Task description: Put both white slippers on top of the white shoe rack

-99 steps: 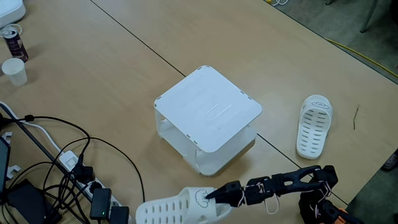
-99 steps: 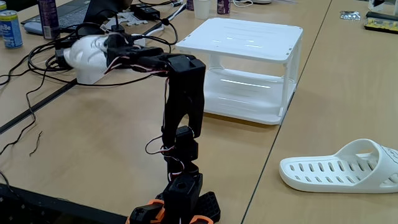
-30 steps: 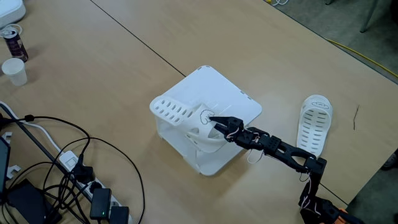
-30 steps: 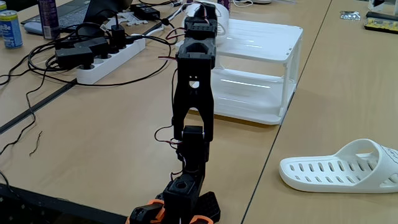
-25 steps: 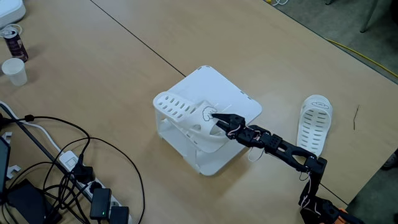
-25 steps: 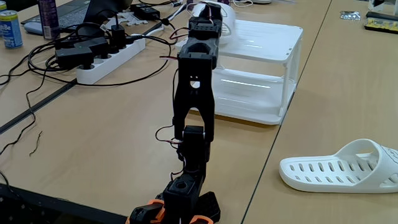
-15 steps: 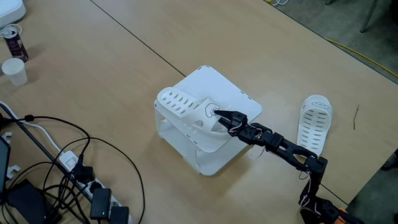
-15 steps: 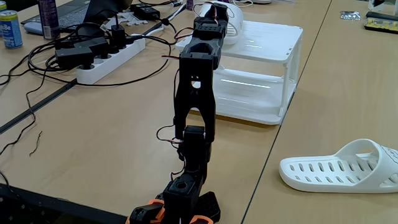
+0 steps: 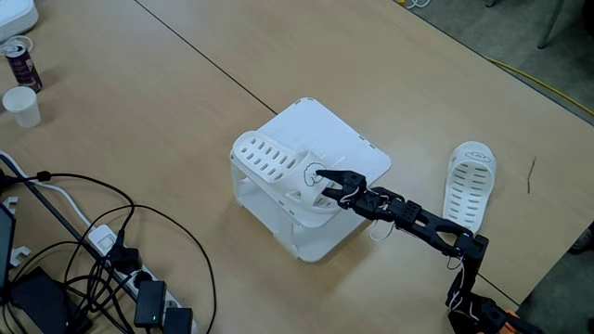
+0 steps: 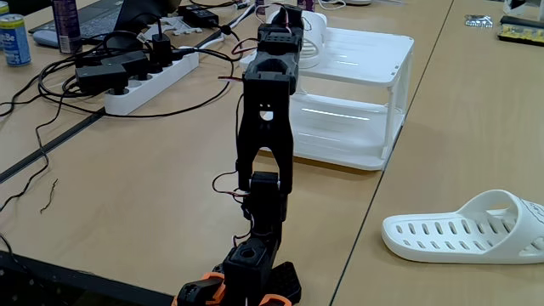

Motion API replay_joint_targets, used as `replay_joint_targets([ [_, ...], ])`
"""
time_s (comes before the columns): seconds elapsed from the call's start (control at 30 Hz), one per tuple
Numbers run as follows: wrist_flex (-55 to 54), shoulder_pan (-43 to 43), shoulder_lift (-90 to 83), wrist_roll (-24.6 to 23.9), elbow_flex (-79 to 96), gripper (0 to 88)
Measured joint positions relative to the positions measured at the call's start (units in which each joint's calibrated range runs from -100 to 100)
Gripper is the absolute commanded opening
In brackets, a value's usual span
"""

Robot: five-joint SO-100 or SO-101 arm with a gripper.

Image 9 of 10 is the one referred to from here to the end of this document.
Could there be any white slipper with dog print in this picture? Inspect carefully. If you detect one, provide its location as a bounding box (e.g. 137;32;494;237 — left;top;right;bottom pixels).
441;140;497;239
231;130;349;217

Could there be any white two-tier shoe rack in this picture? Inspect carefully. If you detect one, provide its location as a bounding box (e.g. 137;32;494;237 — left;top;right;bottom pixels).
229;96;393;264

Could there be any person's shoe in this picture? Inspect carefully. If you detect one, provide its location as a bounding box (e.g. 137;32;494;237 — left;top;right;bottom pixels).
569;225;594;255

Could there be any black power adapter green light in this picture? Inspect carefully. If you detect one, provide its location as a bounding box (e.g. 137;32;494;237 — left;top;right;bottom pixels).
133;279;167;329

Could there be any black plug charger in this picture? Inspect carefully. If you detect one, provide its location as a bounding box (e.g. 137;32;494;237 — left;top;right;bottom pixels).
105;231;143;275

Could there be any white power strip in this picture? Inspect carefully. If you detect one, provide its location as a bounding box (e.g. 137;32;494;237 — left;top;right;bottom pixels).
86;224;199;334

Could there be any grey chair leg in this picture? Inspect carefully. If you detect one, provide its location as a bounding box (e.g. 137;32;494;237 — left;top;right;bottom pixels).
536;0;567;50

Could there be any black flat power brick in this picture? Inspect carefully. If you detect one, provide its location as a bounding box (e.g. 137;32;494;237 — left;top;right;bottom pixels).
8;266;94;334

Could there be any white paper cup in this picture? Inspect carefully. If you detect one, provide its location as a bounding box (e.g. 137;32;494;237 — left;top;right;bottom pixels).
2;85;42;130

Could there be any dark laptop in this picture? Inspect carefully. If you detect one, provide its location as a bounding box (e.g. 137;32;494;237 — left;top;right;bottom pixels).
0;203;18;291

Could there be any purple drink can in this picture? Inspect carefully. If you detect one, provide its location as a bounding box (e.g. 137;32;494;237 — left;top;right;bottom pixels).
4;41;44;94

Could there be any white box device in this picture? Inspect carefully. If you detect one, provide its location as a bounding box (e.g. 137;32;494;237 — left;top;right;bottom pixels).
0;0;40;43

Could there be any black looping cable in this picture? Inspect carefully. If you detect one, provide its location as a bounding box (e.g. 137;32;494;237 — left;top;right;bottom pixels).
62;203;218;334

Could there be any yellow floor cable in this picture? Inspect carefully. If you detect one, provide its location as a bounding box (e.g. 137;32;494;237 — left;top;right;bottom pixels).
484;56;594;118

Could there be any white power strip cable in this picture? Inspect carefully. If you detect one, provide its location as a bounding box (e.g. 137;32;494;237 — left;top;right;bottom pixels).
0;150;94;228

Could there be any black cable with ferrite bead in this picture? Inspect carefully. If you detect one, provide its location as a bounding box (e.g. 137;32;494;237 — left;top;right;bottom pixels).
0;170;136;233

